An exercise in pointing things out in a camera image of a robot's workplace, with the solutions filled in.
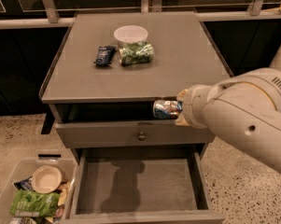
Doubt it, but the blue silver redbull can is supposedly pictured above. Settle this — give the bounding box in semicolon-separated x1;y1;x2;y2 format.
153;100;183;119

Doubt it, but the yellow snack wrapper in bin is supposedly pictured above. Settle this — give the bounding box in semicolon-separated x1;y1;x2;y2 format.
57;182;70;206

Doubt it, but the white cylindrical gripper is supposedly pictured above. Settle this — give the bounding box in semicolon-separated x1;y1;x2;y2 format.
175;85;213;129

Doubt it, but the dark blue packet in bin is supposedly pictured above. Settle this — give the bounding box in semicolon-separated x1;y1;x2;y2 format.
12;177;34;191

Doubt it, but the open grey middle drawer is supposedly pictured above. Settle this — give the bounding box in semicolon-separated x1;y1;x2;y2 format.
63;146;224;224

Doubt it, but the beige paper bowl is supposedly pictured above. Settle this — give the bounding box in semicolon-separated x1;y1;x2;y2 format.
32;165;62;193

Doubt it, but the round brass drawer knob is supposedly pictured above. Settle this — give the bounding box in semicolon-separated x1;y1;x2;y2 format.
138;132;146;141

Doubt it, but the dark blue snack packet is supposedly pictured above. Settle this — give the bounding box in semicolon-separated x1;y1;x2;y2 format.
94;46;117;67

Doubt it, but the white round cup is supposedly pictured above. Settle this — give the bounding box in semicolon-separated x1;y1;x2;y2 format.
114;25;148;47

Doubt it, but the grey wooden drawer cabinet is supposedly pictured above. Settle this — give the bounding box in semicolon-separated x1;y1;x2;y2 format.
38;10;242;224

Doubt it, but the closed grey top drawer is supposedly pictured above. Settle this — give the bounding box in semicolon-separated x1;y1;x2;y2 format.
55;120;215;148

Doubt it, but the green chip bag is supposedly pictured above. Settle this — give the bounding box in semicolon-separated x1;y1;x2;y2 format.
9;190;60;217

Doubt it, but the metal railing frame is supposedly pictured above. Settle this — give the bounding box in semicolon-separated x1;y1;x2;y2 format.
0;0;281;29

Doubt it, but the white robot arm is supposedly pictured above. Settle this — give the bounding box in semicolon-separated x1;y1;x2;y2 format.
176;46;281;174

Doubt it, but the clear plastic storage bin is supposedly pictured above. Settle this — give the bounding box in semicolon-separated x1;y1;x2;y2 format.
0;158;77;224

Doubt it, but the green patterned can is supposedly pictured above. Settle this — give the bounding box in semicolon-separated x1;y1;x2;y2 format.
119;42;154;66

